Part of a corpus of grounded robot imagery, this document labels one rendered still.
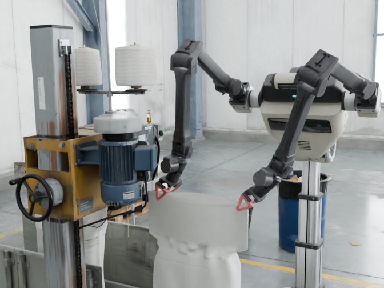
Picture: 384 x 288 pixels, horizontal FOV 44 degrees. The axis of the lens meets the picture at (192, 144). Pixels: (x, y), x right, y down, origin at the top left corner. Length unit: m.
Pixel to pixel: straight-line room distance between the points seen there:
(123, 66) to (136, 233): 1.13
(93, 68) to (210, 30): 8.89
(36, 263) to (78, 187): 0.69
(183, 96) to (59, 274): 0.86
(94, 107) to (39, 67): 6.30
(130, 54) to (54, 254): 0.84
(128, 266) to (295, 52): 7.91
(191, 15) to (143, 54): 8.96
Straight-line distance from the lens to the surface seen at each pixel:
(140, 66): 1.85
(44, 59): 1.86
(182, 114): 1.96
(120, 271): 2.85
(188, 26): 10.81
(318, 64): 1.71
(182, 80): 1.92
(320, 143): 2.33
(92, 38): 8.14
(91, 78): 2.02
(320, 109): 2.21
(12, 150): 7.05
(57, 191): 1.85
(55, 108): 1.84
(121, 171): 1.77
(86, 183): 1.90
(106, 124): 1.74
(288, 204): 4.18
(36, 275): 2.48
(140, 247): 2.70
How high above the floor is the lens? 1.59
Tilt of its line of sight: 9 degrees down
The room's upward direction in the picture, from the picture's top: 1 degrees counter-clockwise
